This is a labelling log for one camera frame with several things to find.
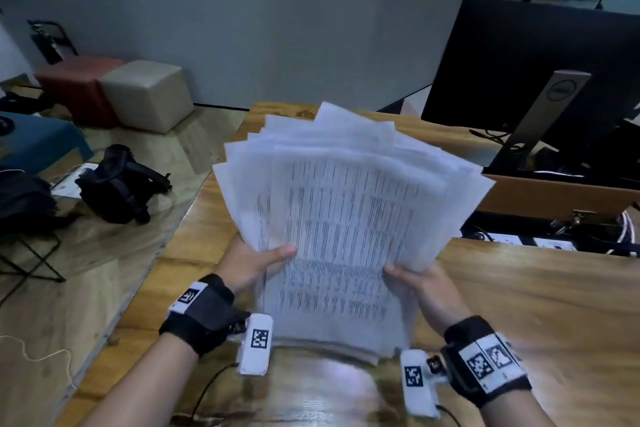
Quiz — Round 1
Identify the person's right hand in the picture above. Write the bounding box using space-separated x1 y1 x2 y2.
383 261 474 337

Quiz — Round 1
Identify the person's left hand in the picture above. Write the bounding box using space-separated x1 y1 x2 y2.
215 234 299 295

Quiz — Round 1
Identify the stack of printed paper sheets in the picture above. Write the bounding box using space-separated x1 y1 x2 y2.
212 101 496 368

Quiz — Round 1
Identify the person's left forearm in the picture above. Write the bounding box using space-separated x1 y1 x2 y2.
79 332 202 427

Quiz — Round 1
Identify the person's right forearm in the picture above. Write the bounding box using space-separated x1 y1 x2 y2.
479 386 568 427

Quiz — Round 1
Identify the black left wrist band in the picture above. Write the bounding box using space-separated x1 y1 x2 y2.
158 274 251 358

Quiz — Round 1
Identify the black wrist band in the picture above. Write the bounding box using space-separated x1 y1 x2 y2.
158 274 251 358
442 316 533 410

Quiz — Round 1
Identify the black right wrist band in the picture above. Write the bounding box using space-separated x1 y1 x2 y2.
442 316 533 410

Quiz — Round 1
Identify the white power strip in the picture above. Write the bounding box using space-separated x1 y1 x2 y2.
461 231 582 253

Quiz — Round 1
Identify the wooden desk divider panel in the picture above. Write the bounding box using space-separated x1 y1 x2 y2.
481 173 640 228

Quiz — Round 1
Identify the black bag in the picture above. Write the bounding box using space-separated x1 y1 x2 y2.
74 143 174 226

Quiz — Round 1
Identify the beige cube ottoman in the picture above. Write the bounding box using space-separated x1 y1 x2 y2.
101 59 196 135

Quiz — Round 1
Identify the silver monitor stand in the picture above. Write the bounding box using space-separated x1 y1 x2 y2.
487 70 593 173

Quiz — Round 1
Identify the white sheet on floor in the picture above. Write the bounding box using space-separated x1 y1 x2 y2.
49 162 102 200

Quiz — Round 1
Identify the black computer monitor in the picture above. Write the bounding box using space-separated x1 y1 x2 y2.
421 0 640 183

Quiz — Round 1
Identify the black folding chair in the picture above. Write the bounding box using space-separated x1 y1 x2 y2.
0 173 67 303

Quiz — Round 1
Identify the red cube ottoman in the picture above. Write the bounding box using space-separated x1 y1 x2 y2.
33 56 126 128

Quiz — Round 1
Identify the blue ottoman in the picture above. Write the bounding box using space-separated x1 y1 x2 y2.
0 111 94 175

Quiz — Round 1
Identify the black hand trolley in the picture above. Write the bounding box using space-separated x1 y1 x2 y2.
27 19 79 65

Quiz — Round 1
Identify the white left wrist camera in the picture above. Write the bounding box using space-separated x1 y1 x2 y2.
237 314 275 377

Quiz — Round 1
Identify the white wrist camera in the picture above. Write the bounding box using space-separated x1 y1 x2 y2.
237 314 275 377
399 349 449 418

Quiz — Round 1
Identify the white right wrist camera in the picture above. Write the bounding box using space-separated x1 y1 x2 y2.
399 349 449 418

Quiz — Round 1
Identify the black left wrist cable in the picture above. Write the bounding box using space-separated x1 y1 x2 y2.
191 363 241 418

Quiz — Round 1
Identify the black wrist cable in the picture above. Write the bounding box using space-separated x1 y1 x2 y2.
191 363 241 418
434 404 465 427

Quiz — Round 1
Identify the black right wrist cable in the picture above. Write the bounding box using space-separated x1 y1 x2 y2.
434 404 465 427

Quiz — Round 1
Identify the bundle of white cables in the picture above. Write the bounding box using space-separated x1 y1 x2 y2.
616 208 640 258

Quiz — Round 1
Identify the white floor cable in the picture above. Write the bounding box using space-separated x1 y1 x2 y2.
0 334 77 392

